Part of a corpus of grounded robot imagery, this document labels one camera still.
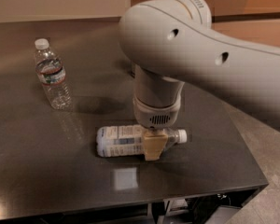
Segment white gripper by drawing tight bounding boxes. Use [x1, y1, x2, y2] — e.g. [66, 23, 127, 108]
[133, 97, 181, 161]

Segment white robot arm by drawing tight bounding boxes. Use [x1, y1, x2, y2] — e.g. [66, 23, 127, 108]
[119, 0, 280, 132]

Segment items under table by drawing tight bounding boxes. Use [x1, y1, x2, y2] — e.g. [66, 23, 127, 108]
[148, 192, 246, 224]

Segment blue label plastic bottle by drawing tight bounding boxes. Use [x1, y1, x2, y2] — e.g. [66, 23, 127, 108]
[96, 125, 188, 157]

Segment clear water bottle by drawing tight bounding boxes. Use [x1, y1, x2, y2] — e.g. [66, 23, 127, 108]
[34, 38, 73, 110]

